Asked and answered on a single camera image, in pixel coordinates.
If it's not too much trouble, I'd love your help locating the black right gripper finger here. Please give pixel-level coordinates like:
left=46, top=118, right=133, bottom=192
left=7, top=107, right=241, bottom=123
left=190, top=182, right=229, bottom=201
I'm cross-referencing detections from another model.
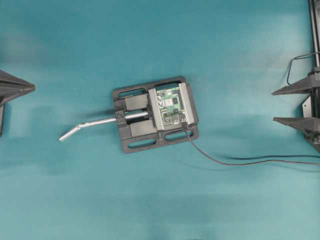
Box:
left=272, top=73, right=320, bottom=96
left=273, top=117, right=320, bottom=133

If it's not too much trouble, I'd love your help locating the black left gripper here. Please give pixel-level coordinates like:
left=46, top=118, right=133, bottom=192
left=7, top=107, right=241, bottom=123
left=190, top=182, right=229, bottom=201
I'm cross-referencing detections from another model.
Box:
left=0, top=70, right=36, bottom=136

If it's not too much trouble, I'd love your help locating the black USB cable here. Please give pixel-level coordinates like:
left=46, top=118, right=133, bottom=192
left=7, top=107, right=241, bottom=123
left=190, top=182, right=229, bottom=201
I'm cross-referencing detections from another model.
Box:
left=178, top=113, right=320, bottom=167

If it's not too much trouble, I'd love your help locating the black bench vise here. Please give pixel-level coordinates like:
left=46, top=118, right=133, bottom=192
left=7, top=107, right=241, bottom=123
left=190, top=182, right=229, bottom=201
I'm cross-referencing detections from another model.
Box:
left=59, top=76, right=199, bottom=154

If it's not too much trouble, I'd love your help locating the green circuit board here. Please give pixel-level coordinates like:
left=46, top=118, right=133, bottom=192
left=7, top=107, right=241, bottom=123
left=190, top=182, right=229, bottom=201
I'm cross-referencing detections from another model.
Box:
left=156, top=87, right=187, bottom=127

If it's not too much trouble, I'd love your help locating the black frame corner bracket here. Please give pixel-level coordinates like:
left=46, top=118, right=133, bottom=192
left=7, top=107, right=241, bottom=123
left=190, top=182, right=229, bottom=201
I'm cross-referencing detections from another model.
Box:
left=301, top=95, right=320, bottom=152

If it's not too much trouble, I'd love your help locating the black thin camera cable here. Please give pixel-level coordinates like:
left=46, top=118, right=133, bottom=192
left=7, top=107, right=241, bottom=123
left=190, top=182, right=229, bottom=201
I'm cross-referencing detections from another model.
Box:
left=285, top=51, right=320, bottom=86

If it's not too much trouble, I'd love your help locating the black aluminium frame rail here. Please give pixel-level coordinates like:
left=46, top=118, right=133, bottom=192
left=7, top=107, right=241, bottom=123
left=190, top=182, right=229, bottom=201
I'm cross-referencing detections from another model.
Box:
left=308, top=0, right=320, bottom=118

